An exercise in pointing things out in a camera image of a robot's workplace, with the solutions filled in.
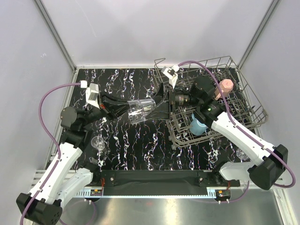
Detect clear glass tumbler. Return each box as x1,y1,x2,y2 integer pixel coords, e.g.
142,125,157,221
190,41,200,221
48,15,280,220
127,98,156,125

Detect clear glass left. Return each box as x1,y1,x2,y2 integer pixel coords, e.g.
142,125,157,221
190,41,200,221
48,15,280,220
91,136,105,151

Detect right aluminium corner post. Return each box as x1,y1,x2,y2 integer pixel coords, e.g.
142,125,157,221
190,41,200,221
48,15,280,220
237,0,281,69

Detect black marbled mat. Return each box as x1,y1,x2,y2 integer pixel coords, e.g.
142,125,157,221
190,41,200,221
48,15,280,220
72,68,240,170

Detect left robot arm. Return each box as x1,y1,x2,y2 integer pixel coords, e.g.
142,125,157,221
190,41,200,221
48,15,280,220
16,92,129,225

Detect clear glass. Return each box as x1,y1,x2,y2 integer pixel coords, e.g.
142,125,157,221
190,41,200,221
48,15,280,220
236,148,249,161
91,136,105,151

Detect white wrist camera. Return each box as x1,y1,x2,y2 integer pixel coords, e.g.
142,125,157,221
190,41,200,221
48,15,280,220
161,64,180,89
85,83,100,109

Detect clear glass right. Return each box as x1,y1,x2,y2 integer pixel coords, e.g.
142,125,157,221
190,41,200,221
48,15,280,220
236,148,249,161

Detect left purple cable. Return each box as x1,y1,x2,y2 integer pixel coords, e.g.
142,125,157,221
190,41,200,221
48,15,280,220
20,81,87,225

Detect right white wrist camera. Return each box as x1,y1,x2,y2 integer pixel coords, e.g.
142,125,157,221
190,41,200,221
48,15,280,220
161,64,180,89

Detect left aluminium corner post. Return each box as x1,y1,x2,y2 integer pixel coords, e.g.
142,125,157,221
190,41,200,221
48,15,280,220
33,0,76,73

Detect aluminium corner post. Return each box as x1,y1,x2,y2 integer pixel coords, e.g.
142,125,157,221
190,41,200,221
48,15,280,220
237,0,281,69
33,0,76,73

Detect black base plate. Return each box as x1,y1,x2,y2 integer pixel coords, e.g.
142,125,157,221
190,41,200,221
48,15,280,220
94,170,227,187

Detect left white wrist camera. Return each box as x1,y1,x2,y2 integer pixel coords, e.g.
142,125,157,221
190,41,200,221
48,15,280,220
85,83,100,109

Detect grey wire dish rack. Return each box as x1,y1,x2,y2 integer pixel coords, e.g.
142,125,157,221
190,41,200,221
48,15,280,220
166,56,268,149

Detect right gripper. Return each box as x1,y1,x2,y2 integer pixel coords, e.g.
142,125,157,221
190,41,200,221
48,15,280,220
143,82,202,120

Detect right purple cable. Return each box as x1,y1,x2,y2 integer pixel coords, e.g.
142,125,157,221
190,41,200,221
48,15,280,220
178,60,296,189

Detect purple cable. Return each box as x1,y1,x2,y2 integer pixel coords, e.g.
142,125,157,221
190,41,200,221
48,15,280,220
178,60,296,189
20,81,87,225

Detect aluminium rail front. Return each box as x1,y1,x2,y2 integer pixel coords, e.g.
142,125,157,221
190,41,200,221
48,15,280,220
30,171,235,199

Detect pink mug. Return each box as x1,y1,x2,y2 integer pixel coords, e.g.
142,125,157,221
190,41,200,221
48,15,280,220
214,79,234,100

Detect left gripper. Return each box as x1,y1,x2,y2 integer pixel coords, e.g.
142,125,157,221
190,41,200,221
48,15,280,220
80,90,136,128

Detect blue mug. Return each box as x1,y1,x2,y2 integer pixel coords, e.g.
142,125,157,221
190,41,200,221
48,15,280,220
189,114,208,136

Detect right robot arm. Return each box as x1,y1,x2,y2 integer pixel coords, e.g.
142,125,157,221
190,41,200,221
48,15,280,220
149,76,288,190

